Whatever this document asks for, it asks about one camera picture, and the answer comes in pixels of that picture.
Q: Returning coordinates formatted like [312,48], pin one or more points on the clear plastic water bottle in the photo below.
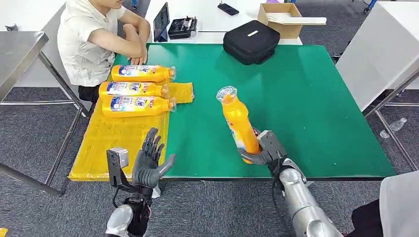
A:
[394,127]

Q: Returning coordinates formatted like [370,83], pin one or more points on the white table with metal legs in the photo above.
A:
[379,55]

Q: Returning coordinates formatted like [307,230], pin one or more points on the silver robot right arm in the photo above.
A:
[304,206]

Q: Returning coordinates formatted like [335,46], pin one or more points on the person beside robot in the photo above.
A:
[399,209]

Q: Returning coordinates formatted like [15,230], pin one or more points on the black zipper case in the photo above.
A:
[251,42]

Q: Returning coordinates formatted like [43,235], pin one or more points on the white sheet in cardboard box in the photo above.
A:
[299,20]

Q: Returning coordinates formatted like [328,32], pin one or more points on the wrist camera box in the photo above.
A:
[271,144]
[116,163]

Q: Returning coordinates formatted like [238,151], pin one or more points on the steel bench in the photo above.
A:
[19,57]

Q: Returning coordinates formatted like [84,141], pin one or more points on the open cardboard box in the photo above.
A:
[280,25]

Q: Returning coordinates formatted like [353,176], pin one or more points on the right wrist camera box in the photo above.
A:
[271,144]

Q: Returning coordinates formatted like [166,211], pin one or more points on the small yellow object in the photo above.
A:
[2,231]

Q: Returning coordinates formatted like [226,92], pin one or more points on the orange drink bottle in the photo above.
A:
[240,127]
[140,73]
[137,106]
[131,89]

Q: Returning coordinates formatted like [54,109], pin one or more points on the black smartphone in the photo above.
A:
[228,8]

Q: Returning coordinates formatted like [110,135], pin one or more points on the seated person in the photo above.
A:
[85,42]

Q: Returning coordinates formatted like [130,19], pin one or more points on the white desk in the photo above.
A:
[203,14]

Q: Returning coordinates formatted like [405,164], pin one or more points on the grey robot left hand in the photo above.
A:
[147,170]

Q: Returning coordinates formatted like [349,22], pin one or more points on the green table mat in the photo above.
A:
[311,108]

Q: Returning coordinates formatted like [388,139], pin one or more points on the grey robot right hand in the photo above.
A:
[258,157]

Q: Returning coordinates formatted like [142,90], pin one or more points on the yellow plastic sheet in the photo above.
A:
[114,140]

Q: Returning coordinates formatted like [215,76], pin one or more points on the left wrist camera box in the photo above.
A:
[116,163]

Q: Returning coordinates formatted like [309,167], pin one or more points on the white table leg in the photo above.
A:
[309,184]
[156,191]

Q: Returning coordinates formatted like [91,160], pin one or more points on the black tablet on stand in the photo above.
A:
[161,23]

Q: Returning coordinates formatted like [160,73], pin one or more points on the black plastic tray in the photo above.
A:
[182,27]

